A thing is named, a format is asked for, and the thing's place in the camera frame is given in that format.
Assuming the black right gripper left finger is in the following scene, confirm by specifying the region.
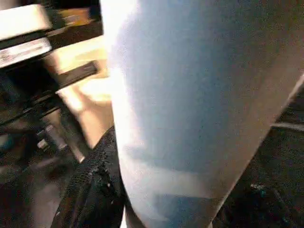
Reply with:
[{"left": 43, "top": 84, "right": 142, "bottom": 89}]
[{"left": 51, "top": 125, "right": 131, "bottom": 228}]

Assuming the white plastic table leg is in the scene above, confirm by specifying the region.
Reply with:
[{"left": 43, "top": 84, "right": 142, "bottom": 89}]
[{"left": 99, "top": 0, "right": 304, "bottom": 228}]

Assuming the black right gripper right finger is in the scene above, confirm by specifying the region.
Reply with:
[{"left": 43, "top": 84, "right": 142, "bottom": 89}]
[{"left": 210, "top": 179, "right": 304, "bottom": 228}]

